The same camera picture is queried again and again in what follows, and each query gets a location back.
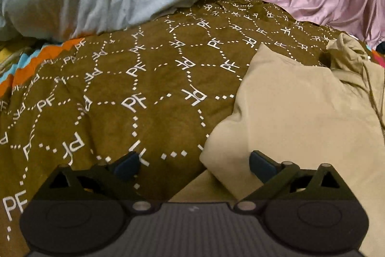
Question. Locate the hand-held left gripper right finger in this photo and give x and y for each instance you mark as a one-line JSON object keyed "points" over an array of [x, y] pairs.
{"points": [[261, 168]]}

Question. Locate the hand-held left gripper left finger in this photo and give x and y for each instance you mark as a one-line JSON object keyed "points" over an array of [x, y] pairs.
{"points": [[127, 169]]}

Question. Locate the beige hoodie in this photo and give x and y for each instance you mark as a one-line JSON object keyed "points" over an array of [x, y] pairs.
{"points": [[300, 109]]}

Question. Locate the colourful printed bedsheet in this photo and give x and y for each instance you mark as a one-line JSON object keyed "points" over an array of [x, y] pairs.
{"points": [[120, 79]]}

